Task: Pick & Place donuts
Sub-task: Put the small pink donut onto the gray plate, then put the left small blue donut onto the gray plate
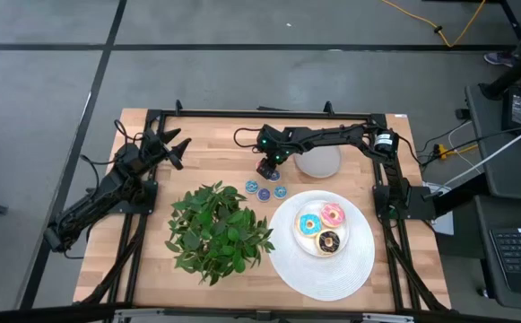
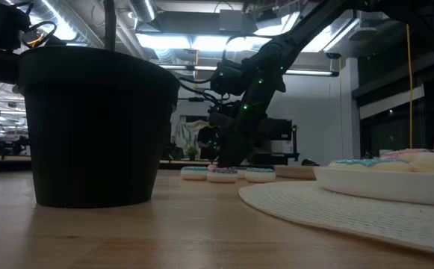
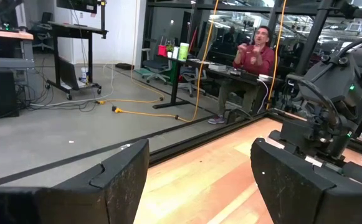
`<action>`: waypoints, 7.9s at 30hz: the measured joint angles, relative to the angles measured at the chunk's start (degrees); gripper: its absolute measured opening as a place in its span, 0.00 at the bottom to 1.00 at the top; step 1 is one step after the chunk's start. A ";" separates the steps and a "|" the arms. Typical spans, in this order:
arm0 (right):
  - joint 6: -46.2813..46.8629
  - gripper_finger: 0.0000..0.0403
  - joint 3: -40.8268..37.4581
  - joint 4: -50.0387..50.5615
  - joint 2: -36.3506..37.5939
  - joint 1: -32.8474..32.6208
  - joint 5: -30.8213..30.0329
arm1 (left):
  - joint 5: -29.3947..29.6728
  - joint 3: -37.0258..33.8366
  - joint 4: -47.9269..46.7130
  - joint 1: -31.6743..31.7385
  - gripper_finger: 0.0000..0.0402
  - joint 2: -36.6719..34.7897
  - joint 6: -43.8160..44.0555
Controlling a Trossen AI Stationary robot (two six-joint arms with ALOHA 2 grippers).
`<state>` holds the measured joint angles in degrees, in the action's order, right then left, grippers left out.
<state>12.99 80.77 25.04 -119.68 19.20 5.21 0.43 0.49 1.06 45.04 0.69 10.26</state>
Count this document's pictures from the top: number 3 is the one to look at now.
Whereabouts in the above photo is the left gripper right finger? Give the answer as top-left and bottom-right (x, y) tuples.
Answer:
(250, 138), (362, 224)

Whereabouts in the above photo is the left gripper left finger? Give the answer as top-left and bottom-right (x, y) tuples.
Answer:
(0, 138), (151, 224)

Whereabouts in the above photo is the black desktop device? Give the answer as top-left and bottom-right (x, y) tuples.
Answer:
(229, 68), (260, 83)

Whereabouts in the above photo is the person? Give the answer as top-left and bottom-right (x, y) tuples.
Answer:
(207, 25), (277, 125)

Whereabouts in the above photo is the black steel column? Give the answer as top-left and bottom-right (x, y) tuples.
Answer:
(295, 0), (336, 76)

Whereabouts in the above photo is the white box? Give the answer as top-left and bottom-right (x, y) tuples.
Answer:
(207, 63), (227, 72)

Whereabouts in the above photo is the long black office desk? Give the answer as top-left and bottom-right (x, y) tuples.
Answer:
(151, 53), (285, 110)

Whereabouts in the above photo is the white plastic jug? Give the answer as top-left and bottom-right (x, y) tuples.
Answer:
(80, 67), (90, 85)

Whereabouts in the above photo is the black flat floor box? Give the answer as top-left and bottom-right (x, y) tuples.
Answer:
(115, 62), (135, 71)

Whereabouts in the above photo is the grey office chair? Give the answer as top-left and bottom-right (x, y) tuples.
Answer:
(178, 65), (207, 98)
(141, 48), (172, 85)

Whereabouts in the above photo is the green white wipes canister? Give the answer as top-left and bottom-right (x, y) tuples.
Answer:
(178, 42), (190, 62)

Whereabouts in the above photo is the black rolling standing desk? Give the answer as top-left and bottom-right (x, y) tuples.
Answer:
(45, 0), (109, 101)

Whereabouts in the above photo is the black office chair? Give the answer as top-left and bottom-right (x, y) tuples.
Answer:
(31, 12), (55, 52)

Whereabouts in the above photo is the black monitor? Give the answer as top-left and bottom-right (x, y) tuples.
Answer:
(55, 0), (99, 15)

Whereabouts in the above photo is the wood-top workbench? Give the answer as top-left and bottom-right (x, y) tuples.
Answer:
(0, 24), (36, 71)

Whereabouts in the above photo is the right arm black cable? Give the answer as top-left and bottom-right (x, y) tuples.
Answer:
(286, 73), (340, 125)

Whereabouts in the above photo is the white hanging cable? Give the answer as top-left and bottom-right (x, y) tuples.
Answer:
(257, 73), (274, 113)

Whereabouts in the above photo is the yellow extension cord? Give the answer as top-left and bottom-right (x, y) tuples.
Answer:
(111, 0), (221, 123)
(265, 0), (288, 110)
(95, 74), (166, 105)

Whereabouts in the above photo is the white floor cable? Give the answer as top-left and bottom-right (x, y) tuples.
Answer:
(28, 63), (117, 108)

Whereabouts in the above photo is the black-framed glass wall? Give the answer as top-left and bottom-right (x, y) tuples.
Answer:
(141, 0), (362, 111)

